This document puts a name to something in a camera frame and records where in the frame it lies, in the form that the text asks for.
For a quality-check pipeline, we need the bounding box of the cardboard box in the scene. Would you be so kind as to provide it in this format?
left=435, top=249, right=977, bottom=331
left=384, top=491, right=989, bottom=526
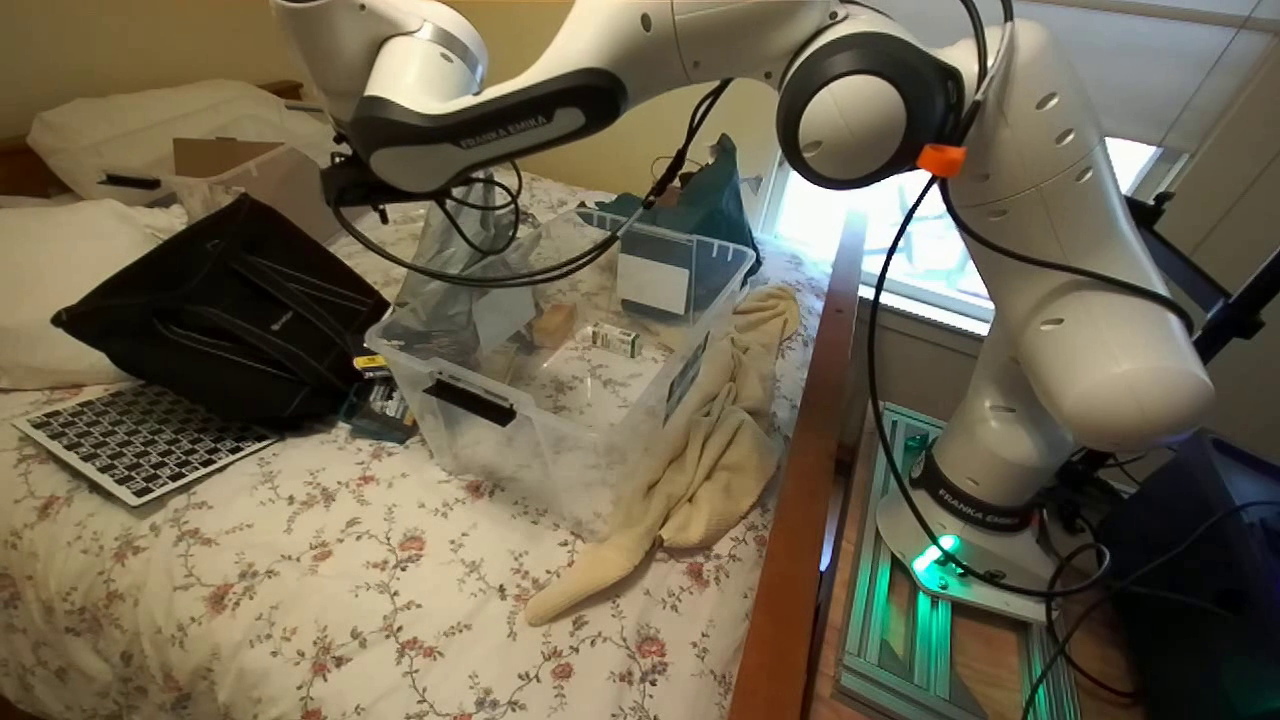
left=169, top=137, right=339, bottom=246

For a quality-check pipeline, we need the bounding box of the teal fabric bag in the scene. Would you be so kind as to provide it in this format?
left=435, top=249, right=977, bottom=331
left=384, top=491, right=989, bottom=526
left=593, top=137, right=755, bottom=249

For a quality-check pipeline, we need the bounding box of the cream towel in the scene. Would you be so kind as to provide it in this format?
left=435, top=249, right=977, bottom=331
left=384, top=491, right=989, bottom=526
left=522, top=283, right=799, bottom=628

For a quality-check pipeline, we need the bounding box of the clear plastic storage bin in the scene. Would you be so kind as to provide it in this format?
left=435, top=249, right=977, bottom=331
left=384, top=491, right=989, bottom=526
left=366, top=207, right=755, bottom=535

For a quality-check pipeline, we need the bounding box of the white pillow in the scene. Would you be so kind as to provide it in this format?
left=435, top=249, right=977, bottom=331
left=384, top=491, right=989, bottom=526
left=0, top=201, right=186, bottom=389

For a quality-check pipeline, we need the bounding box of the white plastic bag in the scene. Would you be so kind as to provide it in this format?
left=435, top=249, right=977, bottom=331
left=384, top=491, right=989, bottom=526
left=28, top=80, right=330, bottom=206

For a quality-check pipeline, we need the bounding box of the checkered calibration board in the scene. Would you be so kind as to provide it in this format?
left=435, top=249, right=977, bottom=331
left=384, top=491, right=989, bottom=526
left=15, top=385, right=277, bottom=507

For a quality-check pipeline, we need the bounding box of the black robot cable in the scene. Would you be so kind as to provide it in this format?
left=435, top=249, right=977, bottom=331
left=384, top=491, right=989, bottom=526
left=323, top=0, right=1280, bottom=720

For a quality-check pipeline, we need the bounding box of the wooden bed footboard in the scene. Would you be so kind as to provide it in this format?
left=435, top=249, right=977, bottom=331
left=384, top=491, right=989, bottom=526
left=726, top=225, right=862, bottom=720

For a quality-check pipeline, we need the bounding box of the clear plastic bag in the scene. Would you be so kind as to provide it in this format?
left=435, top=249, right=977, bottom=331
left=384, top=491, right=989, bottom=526
left=390, top=186, right=537, bottom=363

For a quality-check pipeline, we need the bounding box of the teal robot base stand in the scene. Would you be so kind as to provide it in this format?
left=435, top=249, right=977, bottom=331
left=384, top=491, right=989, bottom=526
left=831, top=397, right=1083, bottom=720

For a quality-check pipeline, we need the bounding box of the black handbag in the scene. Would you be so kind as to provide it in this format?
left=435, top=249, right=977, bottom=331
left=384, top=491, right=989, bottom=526
left=51, top=196, right=386, bottom=430

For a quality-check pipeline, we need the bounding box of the floral bed sheet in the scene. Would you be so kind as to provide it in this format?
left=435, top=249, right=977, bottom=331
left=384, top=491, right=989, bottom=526
left=0, top=124, right=831, bottom=720

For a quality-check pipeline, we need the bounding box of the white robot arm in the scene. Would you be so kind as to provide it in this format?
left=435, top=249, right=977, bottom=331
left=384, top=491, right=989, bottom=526
left=266, top=0, right=1210, bottom=606

